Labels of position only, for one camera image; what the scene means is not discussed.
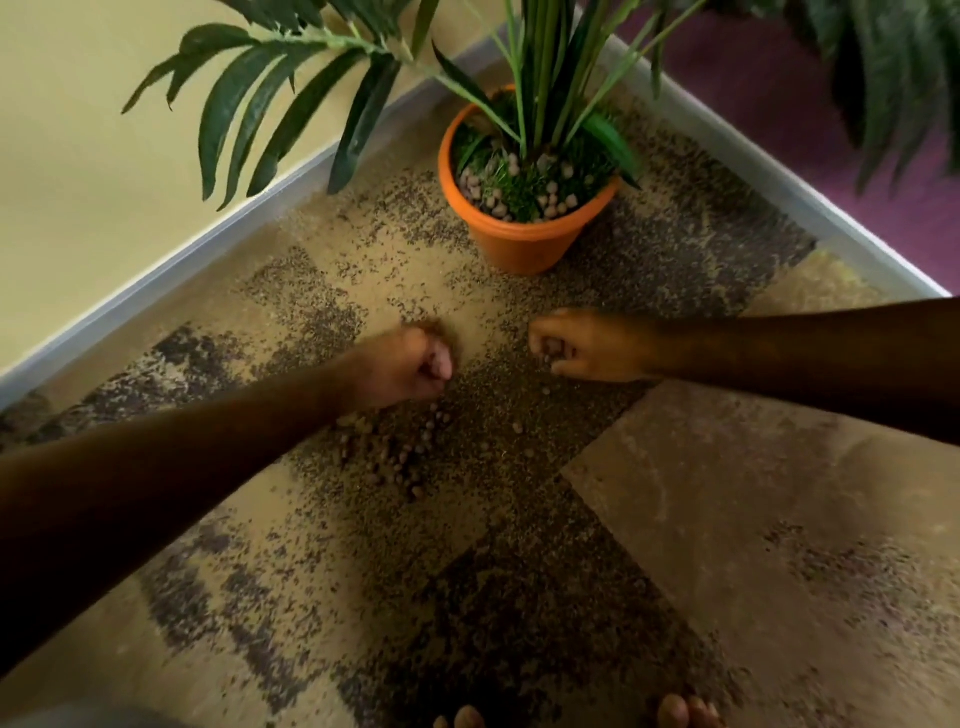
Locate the brown pebbles pile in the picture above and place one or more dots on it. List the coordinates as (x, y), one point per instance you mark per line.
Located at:
(397, 454)

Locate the person's right foot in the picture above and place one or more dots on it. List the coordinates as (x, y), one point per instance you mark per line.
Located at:
(686, 712)

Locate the person's right hand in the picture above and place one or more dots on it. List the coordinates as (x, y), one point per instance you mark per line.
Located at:
(592, 349)

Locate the green artificial palm plant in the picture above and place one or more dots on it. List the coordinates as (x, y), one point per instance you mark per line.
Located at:
(525, 247)

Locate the person's left foot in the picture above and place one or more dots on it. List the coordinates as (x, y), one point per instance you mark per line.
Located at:
(461, 718)

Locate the white baseboard under purple wall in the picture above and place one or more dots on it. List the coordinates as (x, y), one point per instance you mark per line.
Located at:
(787, 180)

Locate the person's left forearm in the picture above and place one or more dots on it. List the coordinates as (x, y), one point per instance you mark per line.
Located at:
(150, 487)

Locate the person's right forearm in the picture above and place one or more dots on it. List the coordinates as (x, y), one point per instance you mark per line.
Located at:
(825, 367)

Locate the white baseboard under yellow wall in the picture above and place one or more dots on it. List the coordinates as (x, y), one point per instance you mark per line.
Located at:
(187, 270)

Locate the person's left hand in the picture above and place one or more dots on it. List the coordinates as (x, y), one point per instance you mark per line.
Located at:
(401, 367)

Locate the cluster of pale pebbles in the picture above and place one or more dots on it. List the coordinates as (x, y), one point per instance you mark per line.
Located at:
(551, 202)

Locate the person's foot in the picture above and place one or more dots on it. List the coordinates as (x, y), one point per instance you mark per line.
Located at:
(686, 712)
(461, 718)

